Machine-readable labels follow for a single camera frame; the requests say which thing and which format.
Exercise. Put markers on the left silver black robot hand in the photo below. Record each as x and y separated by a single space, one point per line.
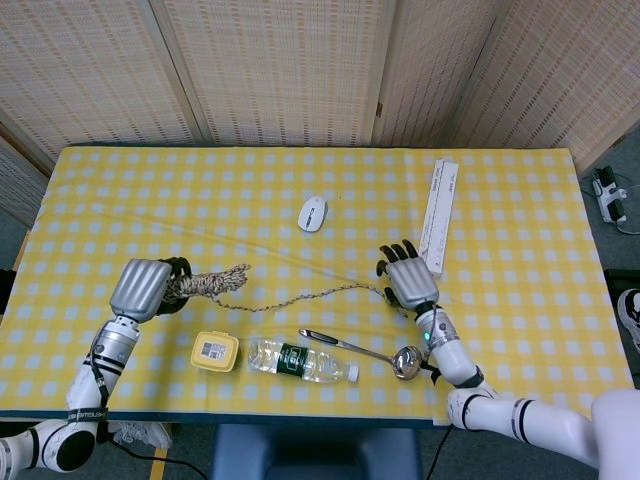
140 287

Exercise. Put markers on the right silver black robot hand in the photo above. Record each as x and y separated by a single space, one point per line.
412 282

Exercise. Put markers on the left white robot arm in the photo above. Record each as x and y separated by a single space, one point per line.
112 345

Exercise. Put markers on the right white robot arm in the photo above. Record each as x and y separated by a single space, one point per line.
500 410

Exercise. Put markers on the long white cardboard box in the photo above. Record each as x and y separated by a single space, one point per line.
440 220

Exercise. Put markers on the yellow lidded green tub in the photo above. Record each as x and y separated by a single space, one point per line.
215 352

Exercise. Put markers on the yellow white checkered tablecloth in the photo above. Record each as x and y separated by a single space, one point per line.
200 190

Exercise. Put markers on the white computer mouse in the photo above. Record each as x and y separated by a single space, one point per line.
312 214

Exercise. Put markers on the clear green-label plastic bottle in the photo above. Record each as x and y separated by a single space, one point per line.
295 360

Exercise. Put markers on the white mesh sneaker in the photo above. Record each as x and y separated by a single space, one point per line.
142 434

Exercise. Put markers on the woven bamboo screen panel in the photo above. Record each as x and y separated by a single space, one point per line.
565 75
430 65
280 70
90 65
17 185

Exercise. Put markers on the blue padded chair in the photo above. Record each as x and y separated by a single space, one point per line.
315 452

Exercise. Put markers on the black floor object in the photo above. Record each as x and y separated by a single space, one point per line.
622 280

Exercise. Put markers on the white power strip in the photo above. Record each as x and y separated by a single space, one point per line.
609 197

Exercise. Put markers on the white black sneaker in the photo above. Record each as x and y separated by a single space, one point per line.
631 315

